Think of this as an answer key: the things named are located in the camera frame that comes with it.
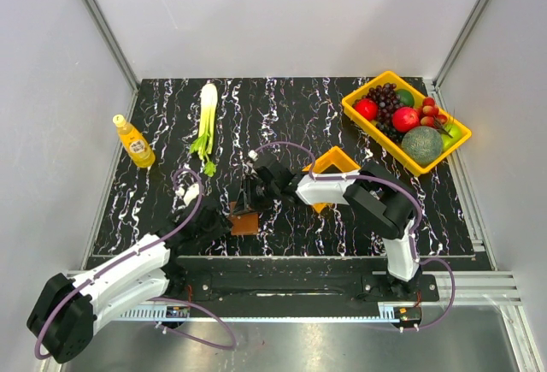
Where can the dark purple grape bunch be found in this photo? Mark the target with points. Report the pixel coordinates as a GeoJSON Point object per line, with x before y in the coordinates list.
{"type": "Point", "coordinates": [388, 103]}

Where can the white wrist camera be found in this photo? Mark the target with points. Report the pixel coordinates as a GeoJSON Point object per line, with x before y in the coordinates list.
{"type": "Point", "coordinates": [252, 156]}
{"type": "Point", "coordinates": [187, 195]}

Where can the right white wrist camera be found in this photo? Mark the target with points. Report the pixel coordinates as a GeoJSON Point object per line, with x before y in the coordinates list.
{"type": "Point", "coordinates": [252, 156]}

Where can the brown leather card holder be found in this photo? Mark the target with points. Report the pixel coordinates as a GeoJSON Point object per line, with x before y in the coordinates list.
{"type": "Point", "coordinates": [245, 225]}

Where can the yellow juice bottle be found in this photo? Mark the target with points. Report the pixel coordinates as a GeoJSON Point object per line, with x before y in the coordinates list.
{"type": "Point", "coordinates": [136, 146]}

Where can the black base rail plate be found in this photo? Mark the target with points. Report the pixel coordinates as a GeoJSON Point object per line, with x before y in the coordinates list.
{"type": "Point", "coordinates": [202, 279]}

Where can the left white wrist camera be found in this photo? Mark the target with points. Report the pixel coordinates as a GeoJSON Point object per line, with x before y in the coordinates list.
{"type": "Point", "coordinates": [187, 195]}

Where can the green netted melon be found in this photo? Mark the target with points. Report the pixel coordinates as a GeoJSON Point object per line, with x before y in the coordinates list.
{"type": "Point", "coordinates": [423, 145]}

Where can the small orange plastic bin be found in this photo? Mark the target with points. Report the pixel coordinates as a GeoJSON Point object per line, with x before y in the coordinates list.
{"type": "Point", "coordinates": [329, 164]}

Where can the red apple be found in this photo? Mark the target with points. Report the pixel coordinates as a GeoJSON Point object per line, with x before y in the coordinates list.
{"type": "Point", "coordinates": [367, 108]}

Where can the green apple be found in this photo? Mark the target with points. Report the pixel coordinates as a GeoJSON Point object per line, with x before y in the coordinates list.
{"type": "Point", "coordinates": [450, 136]}

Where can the dark green avocado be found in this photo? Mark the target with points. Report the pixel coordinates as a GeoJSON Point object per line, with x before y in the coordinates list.
{"type": "Point", "coordinates": [405, 97]}

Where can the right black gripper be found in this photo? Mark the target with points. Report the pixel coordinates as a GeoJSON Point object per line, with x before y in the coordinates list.
{"type": "Point", "coordinates": [246, 201]}

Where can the red lychee cluster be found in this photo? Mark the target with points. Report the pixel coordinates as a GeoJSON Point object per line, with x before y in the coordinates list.
{"type": "Point", "coordinates": [430, 115]}

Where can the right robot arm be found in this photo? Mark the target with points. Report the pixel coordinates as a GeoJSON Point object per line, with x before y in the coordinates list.
{"type": "Point", "coordinates": [378, 200]}

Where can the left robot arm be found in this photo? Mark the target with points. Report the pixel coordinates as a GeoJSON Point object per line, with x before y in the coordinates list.
{"type": "Point", "coordinates": [70, 311]}

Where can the red pomegranate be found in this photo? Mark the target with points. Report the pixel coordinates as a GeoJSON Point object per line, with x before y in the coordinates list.
{"type": "Point", "coordinates": [405, 119]}

